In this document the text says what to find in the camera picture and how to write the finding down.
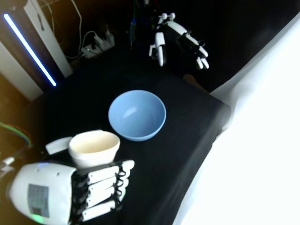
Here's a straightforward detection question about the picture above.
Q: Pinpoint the white backdrop sheet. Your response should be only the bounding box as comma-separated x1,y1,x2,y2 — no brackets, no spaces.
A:
172,11,300,225

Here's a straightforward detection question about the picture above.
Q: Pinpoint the light blue bowl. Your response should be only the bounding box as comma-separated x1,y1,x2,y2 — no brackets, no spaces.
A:
108,90,167,142

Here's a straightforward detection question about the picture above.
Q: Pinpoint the white power cable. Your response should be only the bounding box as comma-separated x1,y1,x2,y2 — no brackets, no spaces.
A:
64,0,97,60

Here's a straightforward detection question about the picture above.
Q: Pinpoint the white power strip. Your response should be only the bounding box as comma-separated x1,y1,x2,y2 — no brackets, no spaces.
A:
81,32,116,59

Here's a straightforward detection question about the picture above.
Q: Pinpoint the blue grey hanging cable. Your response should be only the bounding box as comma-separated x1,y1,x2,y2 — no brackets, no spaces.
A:
129,0,138,50

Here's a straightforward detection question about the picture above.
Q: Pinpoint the white plastic cup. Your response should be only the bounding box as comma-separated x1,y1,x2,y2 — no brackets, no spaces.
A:
68,129,121,169

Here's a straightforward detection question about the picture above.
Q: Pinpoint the black tablecloth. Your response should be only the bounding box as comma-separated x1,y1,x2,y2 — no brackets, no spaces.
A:
23,46,233,225

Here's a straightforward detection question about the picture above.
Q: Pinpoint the green and red wire bundle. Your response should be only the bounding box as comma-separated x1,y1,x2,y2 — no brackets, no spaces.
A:
0,121,34,151

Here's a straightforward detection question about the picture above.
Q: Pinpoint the white tower with blue light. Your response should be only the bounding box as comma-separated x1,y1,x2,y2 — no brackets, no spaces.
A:
0,0,74,102

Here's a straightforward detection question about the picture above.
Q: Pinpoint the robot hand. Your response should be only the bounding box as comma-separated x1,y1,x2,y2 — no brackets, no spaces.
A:
149,20,210,70
8,135,135,225

